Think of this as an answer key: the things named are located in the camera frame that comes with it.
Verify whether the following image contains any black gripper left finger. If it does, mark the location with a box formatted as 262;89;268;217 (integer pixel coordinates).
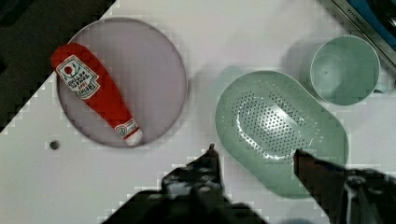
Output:
161;143;223;199

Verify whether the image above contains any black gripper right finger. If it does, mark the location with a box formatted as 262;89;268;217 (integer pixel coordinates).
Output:
293;149;396;224

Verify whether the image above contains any green plastic strainer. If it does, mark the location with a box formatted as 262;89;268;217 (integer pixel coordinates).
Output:
215;71;348;198

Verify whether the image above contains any green plastic cup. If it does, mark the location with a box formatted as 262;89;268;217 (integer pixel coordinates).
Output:
300;35;389;105

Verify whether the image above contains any grey round plate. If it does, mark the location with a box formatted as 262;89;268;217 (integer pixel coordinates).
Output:
71;18;188;146

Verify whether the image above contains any red ketchup bottle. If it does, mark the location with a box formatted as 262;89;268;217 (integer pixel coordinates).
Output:
50;43;143;146

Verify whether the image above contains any black toaster oven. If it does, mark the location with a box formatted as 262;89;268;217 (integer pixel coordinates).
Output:
320;0;396;70

